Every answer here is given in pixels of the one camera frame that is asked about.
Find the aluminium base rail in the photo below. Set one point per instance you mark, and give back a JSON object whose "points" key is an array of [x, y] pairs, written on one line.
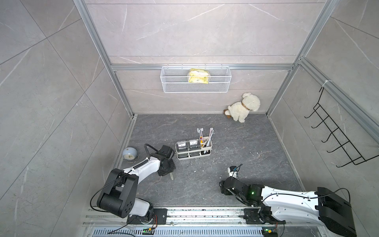
{"points": [[196, 222]]}

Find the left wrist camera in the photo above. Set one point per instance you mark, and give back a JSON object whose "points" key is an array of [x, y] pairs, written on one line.
{"points": [[167, 152]]}

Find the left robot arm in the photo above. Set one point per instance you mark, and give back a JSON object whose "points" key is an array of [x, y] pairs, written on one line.
{"points": [[118, 195]]}

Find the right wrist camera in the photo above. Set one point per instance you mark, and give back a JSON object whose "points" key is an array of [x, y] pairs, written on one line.
{"points": [[233, 172]]}

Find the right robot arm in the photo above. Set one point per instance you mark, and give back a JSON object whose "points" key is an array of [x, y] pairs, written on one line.
{"points": [[322, 206]]}

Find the black wall hook rack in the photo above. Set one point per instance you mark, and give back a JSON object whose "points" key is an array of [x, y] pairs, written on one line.
{"points": [[354, 156]]}

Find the yellow packet in basket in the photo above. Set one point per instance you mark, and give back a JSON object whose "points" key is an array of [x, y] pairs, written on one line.
{"points": [[198, 76]]}

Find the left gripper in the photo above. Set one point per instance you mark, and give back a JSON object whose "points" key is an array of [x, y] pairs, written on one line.
{"points": [[173, 167]]}

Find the white toothbrush holder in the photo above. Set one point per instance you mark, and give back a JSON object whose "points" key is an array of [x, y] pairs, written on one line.
{"points": [[191, 149]]}

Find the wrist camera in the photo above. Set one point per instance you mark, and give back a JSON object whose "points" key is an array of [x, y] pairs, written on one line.
{"points": [[233, 172], [167, 152]]}

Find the white wire wall basket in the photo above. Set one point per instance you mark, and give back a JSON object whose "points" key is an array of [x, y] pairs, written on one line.
{"points": [[175, 80]]}

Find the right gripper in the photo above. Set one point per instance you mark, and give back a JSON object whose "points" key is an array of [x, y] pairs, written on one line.
{"points": [[223, 190]]}

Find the white plush dog toy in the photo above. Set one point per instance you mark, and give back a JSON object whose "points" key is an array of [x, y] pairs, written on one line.
{"points": [[240, 110]]}

